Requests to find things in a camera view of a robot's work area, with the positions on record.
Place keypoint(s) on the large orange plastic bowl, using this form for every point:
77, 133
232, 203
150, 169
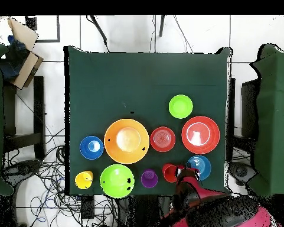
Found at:
126, 141

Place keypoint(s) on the grey chair base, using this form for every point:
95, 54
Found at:
242, 171

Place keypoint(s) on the blue cloth bundle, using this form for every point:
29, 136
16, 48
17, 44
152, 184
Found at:
13, 61

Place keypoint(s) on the yellow plastic cup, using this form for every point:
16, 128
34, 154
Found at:
82, 181
91, 174

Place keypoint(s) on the red plastic cup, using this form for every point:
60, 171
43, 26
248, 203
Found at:
168, 173

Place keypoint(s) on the large green plastic bowl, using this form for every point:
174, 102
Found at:
117, 181

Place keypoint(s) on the purple plastic cup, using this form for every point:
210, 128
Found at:
149, 178

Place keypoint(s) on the small red plastic bowl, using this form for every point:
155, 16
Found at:
163, 139

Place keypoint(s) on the black chair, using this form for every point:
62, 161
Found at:
250, 108

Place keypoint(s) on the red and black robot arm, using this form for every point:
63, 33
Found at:
215, 210

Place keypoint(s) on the light blue plastic bowl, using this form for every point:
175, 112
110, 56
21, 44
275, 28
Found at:
203, 165

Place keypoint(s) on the dark blue plastic bowl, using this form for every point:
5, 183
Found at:
88, 149

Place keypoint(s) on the small green plastic bowl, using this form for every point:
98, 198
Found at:
180, 106

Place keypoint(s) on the dark green table cloth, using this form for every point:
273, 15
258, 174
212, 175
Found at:
132, 80

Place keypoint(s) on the large red plastic bowl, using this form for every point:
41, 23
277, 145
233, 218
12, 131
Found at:
200, 134

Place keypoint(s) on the cardboard box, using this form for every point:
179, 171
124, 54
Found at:
26, 68

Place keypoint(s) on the black chair base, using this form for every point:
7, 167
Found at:
21, 170

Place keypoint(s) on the black pole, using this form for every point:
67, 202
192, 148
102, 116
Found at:
162, 26

